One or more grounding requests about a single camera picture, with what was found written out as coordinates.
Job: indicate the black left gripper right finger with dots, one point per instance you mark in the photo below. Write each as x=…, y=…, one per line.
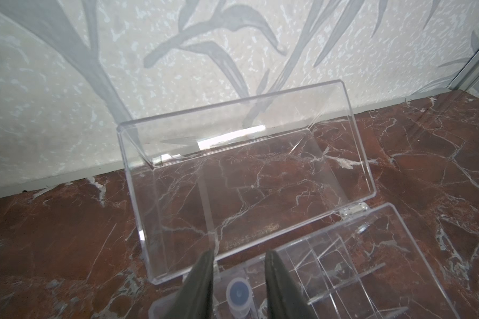
x=283, y=297

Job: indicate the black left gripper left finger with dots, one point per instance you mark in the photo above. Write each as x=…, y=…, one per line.
x=195, y=298

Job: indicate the clear acrylic lipstick organizer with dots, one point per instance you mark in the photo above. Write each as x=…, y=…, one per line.
x=287, y=172

